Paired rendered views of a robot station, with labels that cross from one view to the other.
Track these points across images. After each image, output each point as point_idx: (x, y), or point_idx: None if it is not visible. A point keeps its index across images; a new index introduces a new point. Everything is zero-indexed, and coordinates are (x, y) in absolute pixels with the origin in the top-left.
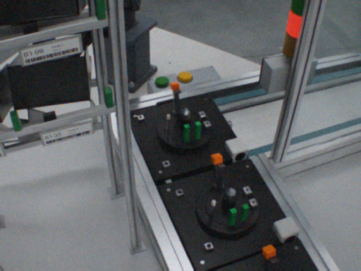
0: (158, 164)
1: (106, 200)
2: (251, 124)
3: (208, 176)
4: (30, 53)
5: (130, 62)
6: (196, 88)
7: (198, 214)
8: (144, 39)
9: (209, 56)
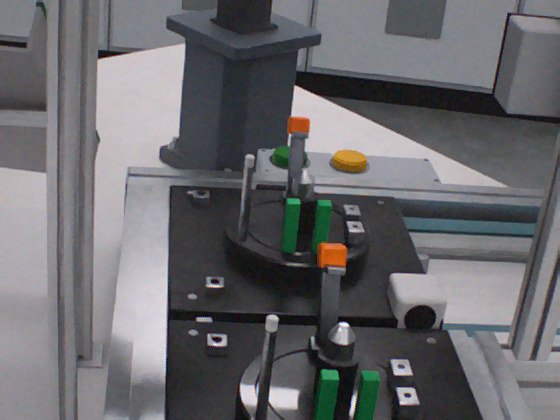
0: (196, 282)
1: (48, 364)
2: (487, 292)
3: (313, 334)
4: None
5: (235, 114)
6: (368, 186)
7: (240, 388)
8: (279, 69)
9: (441, 175)
